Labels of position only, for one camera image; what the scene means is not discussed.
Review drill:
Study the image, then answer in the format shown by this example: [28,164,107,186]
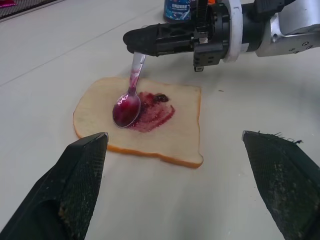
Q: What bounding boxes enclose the purple jam smear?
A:
[129,91,176,133]

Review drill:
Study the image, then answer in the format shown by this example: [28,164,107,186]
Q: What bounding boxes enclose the slice of toast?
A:
[72,76,204,169]

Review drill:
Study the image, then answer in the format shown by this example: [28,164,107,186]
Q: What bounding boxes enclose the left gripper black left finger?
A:
[0,131,110,240]

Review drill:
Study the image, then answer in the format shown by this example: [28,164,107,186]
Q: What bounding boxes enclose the pink potato chips bag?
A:
[0,0,18,9]

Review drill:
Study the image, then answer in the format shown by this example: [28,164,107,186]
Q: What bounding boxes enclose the metal spoon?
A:
[112,50,147,129]

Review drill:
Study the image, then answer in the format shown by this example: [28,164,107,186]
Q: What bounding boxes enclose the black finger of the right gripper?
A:
[122,23,196,56]
[126,44,161,58]

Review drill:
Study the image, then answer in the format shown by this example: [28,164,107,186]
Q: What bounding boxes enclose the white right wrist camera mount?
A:
[221,0,244,64]

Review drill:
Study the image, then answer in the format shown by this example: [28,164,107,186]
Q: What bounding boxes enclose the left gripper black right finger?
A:
[241,129,320,240]

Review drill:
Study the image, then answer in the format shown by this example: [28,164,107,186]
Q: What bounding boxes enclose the open jam jar blue label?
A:
[162,0,199,24]

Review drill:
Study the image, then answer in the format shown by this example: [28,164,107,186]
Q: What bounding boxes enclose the black wire shelf rack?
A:
[0,0,67,22]

